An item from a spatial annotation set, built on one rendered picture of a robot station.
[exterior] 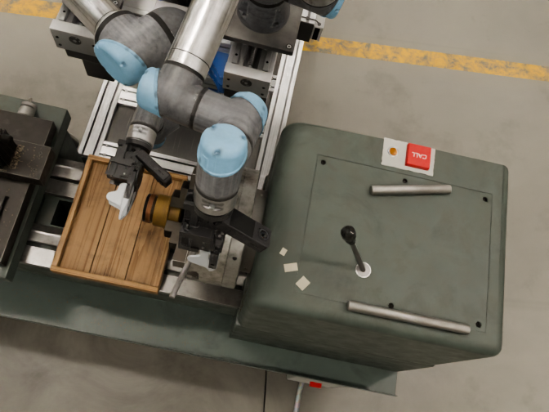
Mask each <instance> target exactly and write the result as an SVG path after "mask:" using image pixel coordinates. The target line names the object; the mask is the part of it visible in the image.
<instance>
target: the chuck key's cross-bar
mask: <svg viewBox="0 0 549 412"><path fill-rule="evenodd" d="M191 263H192V262H190V261H189V260H188V259H187V261H186V263H185V265H184V267H183V269H182V271H181V273H180V275H179V277H178V279H177V281H176V283H175V285H174V287H173V289H172V291H171V293H170V295H169V297H170V298H172V299H173V298H175V296H176V294H177V292H178V290H179V288H180V287H181V284H182V282H183V280H184V278H185V276H186V274H187V272H188V270H189V268H190V265H191Z"/></svg>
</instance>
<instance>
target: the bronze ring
mask: <svg viewBox="0 0 549 412"><path fill-rule="evenodd" d="M171 199H172V195H171V196H168V195H161V194H160V195H159V196H157V195H154V194H148V195H147V197H146V200H145V204H144V207H143V212H142V221H143V222H147V223H151V222H152V224H153V226H158V227H162V228H163V229H164V228H165V226H166V222H167V220H170V221H174V222H181V217H182V213H183V209H182V208H176V207H171V206H170V205H171Z"/></svg>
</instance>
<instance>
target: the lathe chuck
mask: <svg viewBox="0 0 549 412"><path fill-rule="evenodd" d="M246 172H247V168H244V170H243V174H242V177H241V182H240V186H239V193H238V197H237V201H236V205H235V206H234V208H235V209H237V210H238V208H239V201H240V198H241V194H242V190H243V184H244V180H245V176H246ZM231 238H232V237H231V236H229V235H227V234H226V235H225V240H224V244H223V248H222V251H221V253H220V256H219V259H218V263H217V267H216V270H214V271H209V270H208V269H207V268H206V267H204V266H200V265H198V264H195V263H191V265H190V268H189V270H188V271H190V272H191V271H197V273H198V274H199V277H193V276H192V275H186V278H187V279H188V280H195V281H198V282H203V283H207V284H214V285H218V286H221V283H222V279H223V275H224V271H225V265H226V260H227V257H228V252H229V249H230V242H231Z"/></svg>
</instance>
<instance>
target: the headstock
mask: <svg viewBox="0 0 549 412"><path fill-rule="evenodd" d="M383 144H384V139H382V138H378V137H371V136H367V135H363V134H358V133H354V132H347V131H342V130H338V129H334V128H326V127H322V126H318V125H314V124H310V123H291V124H289V125H288V126H286V127H285V128H284V129H283V131H282V132H281V135H280V138H279V142H278V145H277V148H276V151H275V152H276V153H274V158H273V161H272V164H273V165H272V164H271V166H270V172H269V174H268V177H267V180H266V182H267V183H266V185H267V186H265V190H266V191H268V195H267V201H266V209H265V214H264V218H263V222H262V225H263V226H266V227H267V228H269V229H271V238H270V247H269V248H267V249H266V250H264V251H263V252H261V253H259V252H257V251H256V254H255V257H254V261H253V264H252V269H251V272H250V273H247V276H246V280H245V284H244V288H243V295H244V294H245V295H244V296H246V297H244V296H242V297H244V300H243V299H242V300H243V301H242V300H241V303H240V305H242V304H243V307H242V308H239V309H241V312H240V311H239V315H238V322H239V324H240V325H241V326H242V327H244V328H248V329H255V330H259V331H263V332H267V333H272V334H278V335H283V336H287V337H291V338H299V339H302V340H306V341H311V342H315V343H322V344H326V345H330V346H334V347H341V348H345V349H350V350H354V351H358V352H365V353H369V354H373V355H378V356H384V357H389V358H393V359H397V360H401V361H408V362H413V363H417V364H421V365H441V364H447V363H453V362H459V361H469V360H475V359H481V358H487V357H493V356H496V355H498V354H499V353H500V351H501V350H502V324H503V302H504V280H505V258H506V237H507V194H508V173H509V172H508V168H507V167H506V166H505V165H501V164H498V163H492V162H488V161H484V160H481V159H473V158H469V157H466V156H462V155H458V154H452V153H449V152H444V151H441V150H435V163H434V172H433V176H428V175H425V174H421V173H417V172H410V171H407V170H403V169H399V168H393V167H389V166H386V165H382V164H381V162H382V151H383ZM272 166H273V167H272ZM271 170H272V171H271ZM268 179H269V180H268ZM406 185H451V187H452V191H451V193H450V194H415V195H371V194H370V191H369V189H370V186H406ZM344 226H353V227H354V228H355V231H356V241H355V244H356V246H357V249H358V250H359V254H360V256H361V259H362V261H363V262H366V263H367V264H369V266H370V268H371V273H370V275H369V276H368V277H365V278H362V277H360V276H358V275H357V273H356V271H355V268H356V266H357V264H358V263H357V261H356V259H355V255H354V254H353V251H352V249H351V246H350V245H349V244H348V243H347V242H346V241H345V240H344V239H343V238H342V237H341V229H342V227H344ZM282 248H285V249H287V252H286V253H285V255H284V256H283V255H282V254H280V251H281V250H282ZM295 262H296V263H297V269H298V271H288V272H285V270H284V264H289V263H295ZM302 276H305V278H306V279H307V280H308V281H309V282H310V283H309V284H308V285H307V286H306V287H305V288H304V289H303V290H301V289H300V288H299V287H298V286H297V285H296V282H298V281H299V279H300V278H301V277H302ZM247 288H248V289H247ZM245 291H246V292H245ZM349 300H350V301H354V302H361V303H365V304H369V305H374V306H378V307H385V308H390V309H394V310H398V311H405V312H409V313H413V314H418V315H422V316H429V317H434V318H438V319H442V320H449V321H453V322H458V323H462V324H466V325H469V326H470V327H471V331H470V333H469V334H460V333H456V332H452V331H448V330H443V329H437V328H432V327H428V326H424V325H416V324H412V323H408V322H403V321H399V320H392V319H387V318H383V317H379V316H372V315H368V314H364V313H359V312H355V311H347V309H346V305H347V302H348V301H349ZM242 302H244V303H242ZM240 307H241V306H240Z"/></svg>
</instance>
